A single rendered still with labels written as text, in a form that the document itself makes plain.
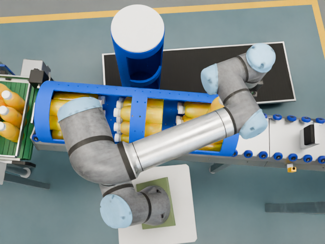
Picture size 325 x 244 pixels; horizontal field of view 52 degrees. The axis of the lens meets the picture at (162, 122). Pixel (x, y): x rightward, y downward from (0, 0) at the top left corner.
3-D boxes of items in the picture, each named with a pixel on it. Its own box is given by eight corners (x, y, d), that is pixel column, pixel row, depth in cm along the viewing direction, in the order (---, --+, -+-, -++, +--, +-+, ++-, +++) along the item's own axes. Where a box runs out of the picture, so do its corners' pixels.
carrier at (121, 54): (115, 90, 256) (144, 112, 252) (98, 32, 171) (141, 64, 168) (138, 64, 262) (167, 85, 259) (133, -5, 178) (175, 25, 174)
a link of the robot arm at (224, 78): (218, 97, 82) (258, 82, 83) (199, 63, 87) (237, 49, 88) (214, 112, 89) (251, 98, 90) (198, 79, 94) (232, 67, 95)
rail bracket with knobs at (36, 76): (47, 93, 175) (41, 86, 165) (34, 92, 175) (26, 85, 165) (50, 76, 177) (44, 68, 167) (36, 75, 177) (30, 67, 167)
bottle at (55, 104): (47, 99, 149) (91, 102, 150) (45, 115, 149) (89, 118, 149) (41, 97, 142) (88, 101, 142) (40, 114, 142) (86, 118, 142)
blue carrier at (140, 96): (225, 160, 164) (241, 150, 137) (48, 147, 162) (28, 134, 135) (226, 106, 172) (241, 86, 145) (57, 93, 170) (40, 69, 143)
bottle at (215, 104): (214, 130, 137) (227, 112, 118) (200, 120, 138) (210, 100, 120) (224, 118, 139) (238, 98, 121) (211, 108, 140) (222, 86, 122)
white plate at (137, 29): (99, 31, 170) (100, 32, 171) (141, 62, 167) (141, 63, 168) (133, -6, 176) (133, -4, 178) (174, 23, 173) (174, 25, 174)
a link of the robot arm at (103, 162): (75, 197, 71) (276, 116, 77) (62, 152, 76) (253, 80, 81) (88, 207, 81) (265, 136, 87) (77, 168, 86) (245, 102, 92)
